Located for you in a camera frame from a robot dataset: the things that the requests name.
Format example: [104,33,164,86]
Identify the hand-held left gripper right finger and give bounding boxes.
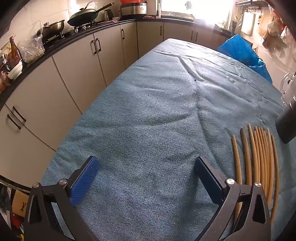
[194,156,271,241]

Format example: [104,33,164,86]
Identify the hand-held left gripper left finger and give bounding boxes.
[23,156,100,241]

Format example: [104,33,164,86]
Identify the bunch of bamboo chopsticks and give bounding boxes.
[231,123,280,229]

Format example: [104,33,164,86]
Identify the dark round utensil holder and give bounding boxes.
[276,102,296,144]

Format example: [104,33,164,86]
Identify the blue tablecloth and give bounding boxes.
[42,38,296,241]

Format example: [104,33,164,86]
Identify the beige lower kitchen cabinets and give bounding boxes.
[0,21,232,186]

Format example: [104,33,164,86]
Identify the white bowl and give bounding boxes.
[7,61,23,80]

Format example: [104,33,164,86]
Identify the blue plastic bag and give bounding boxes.
[218,34,273,84]

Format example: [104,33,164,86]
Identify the black kitchen countertop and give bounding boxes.
[0,17,234,109]

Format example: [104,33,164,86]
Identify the clear plastic bag with food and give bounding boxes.
[17,21,45,63]

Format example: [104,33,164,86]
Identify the brown glass bottle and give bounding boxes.
[9,36,22,67]

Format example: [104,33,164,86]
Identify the gas stove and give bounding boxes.
[44,21,100,43]

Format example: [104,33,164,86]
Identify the steel pot with lid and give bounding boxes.
[36,20,65,41]

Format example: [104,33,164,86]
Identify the black wok with lid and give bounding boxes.
[67,2,115,27]

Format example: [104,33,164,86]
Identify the white cutting board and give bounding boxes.
[240,11,257,35]

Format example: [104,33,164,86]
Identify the crumpled plastic bags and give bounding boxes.
[257,7,289,58]

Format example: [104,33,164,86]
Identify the kitchen window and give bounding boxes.
[159,0,234,21]

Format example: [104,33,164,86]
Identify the steel rice cooker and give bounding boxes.
[120,2,147,16]

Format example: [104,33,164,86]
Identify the metal utensil rack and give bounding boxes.
[236,0,266,14]

